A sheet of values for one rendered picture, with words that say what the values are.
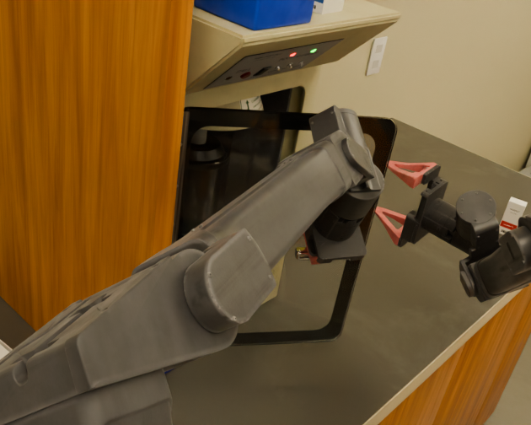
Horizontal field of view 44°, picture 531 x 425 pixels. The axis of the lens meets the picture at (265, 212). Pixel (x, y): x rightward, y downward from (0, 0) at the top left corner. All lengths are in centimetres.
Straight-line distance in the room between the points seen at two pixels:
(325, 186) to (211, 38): 22
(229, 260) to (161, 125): 37
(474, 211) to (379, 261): 48
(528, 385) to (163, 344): 255
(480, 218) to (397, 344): 34
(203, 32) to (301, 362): 61
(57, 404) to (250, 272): 13
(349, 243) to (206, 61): 29
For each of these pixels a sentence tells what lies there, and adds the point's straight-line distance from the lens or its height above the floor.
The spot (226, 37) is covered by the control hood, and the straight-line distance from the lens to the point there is 72.
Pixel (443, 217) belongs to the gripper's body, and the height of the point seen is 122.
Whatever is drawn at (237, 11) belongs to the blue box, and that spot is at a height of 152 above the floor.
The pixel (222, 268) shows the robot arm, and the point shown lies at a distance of 34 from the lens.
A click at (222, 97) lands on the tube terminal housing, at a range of 89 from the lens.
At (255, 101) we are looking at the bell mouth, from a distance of 99.
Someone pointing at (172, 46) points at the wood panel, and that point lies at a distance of 67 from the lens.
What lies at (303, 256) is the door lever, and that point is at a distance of 91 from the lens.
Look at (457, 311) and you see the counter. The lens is 136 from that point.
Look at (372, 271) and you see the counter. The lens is 139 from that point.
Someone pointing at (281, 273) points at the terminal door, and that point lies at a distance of 98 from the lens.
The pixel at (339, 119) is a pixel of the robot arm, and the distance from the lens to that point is 78.
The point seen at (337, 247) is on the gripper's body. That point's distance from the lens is 82.
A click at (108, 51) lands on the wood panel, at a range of 75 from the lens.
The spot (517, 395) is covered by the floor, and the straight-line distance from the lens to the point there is 275.
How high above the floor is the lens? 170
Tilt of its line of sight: 30 degrees down
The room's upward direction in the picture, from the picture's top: 10 degrees clockwise
